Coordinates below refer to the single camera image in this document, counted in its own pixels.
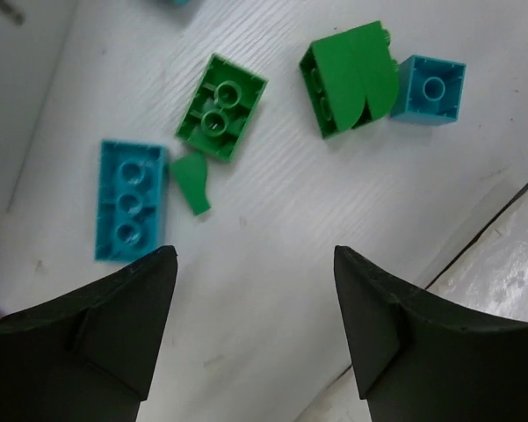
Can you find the green lego brick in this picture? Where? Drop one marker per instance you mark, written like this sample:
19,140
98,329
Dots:
221,108

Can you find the small teal square lego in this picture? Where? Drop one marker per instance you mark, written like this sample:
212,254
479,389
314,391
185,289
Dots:
430,91

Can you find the green rounded lego block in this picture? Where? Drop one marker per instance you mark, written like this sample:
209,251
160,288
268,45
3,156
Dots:
351,78

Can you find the teal long lego overturned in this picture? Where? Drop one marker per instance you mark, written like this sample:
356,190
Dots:
132,199

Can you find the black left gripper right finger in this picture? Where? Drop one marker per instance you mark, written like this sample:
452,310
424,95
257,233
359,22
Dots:
419,357

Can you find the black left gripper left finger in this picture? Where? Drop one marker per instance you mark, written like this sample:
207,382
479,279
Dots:
88,355

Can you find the small green lego slope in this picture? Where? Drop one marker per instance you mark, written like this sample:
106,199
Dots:
191,172

